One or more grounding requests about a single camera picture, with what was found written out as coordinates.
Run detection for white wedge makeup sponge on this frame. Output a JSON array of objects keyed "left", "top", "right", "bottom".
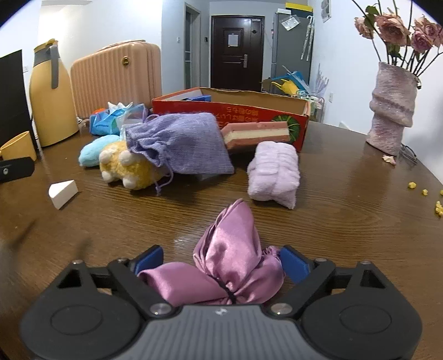
[{"left": 48, "top": 180, "right": 78, "bottom": 210}]

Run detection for pink satin bow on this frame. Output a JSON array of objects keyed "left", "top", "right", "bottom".
[{"left": 137, "top": 199, "right": 285, "bottom": 307}]

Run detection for blue plush toy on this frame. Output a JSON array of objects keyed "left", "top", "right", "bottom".
[{"left": 78, "top": 135, "right": 120, "bottom": 167}]

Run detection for lilac fluffy towel roll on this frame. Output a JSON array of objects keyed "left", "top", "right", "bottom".
[{"left": 247, "top": 141, "right": 300, "bottom": 209}]

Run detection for yellow plush toy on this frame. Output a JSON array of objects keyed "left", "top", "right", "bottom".
[{"left": 98, "top": 140, "right": 167, "bottom": 191}]

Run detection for purple drawstring pouch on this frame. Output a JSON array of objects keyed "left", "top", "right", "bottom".
[{"left": 125, "top": 112, "right": 234, "bottom": 176}]

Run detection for pink layered sponge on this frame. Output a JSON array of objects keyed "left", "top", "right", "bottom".
[{"left": 221, "top": 122, "right": 291, "bottom": 151}]

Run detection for blue soft tissue pack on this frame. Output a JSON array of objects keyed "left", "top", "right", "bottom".
[{"left": 89, "top": 102, "right": 150, "bottom": 136}]

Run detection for yellow mug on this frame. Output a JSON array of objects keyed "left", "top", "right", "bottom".
[{"left": 1, "top": 131, "right": 37, "bottom": 161}]

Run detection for black paper bag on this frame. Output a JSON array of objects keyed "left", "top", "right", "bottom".
[{"left": 0, "top": 50, "right": 38, "bottom": 150}]

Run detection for yellow thermos jug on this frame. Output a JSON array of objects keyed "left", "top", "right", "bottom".
[{"left": 29, "top": 39, "right": 79, "bottom": 148}]

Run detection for yellow crumbs on table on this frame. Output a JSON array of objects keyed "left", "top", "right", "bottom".
[{"left": 407, "top": 181, "right": 442, "bottom": 218}]

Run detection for pink ribbed suitcase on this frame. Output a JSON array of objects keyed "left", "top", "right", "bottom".
[{"left": 70, "top": 40, "right": 162, "bottom": 119}]

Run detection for red cardboard box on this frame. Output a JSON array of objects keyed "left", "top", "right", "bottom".
[{"left": 152, "top": 87, "right": 311, "bottom": 151}]

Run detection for blue and yellow bags pile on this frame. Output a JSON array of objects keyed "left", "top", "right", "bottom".
[{"left": 270, "top": 69, "right": 311, "bottom": 97}]

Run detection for pink textured vase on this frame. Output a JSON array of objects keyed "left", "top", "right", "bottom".
[{"left": 366, "top": 62, "right": 421, "bottom": 157}]

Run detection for purple decorative plant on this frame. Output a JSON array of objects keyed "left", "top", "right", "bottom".
[{"left": 313, "top": 65, "right": 329, "bottom": 97}]

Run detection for grey refrigerator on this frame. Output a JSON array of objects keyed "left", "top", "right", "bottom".
[{"left": 270, "top": 11, "right": 314, "bottom": 84}]

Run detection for dark brown door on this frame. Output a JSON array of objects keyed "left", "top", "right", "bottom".
[{"left": 210, "top": 15, "right": 264, "bottom": 91}]

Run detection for dried pink roses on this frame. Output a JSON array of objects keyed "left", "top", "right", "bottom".
[{"left": 354, "top": 1, "right": 442, "bottom": 77}]

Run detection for yellow box on fridge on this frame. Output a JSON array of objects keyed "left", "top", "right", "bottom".
[{"left": 285, "top": 2, "right": 313, "bottom": 18}]

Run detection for wall picture frame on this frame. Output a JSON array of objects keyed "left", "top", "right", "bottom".
[{"left": 321, "top": 0, "right": 331, "bottom": 22}]

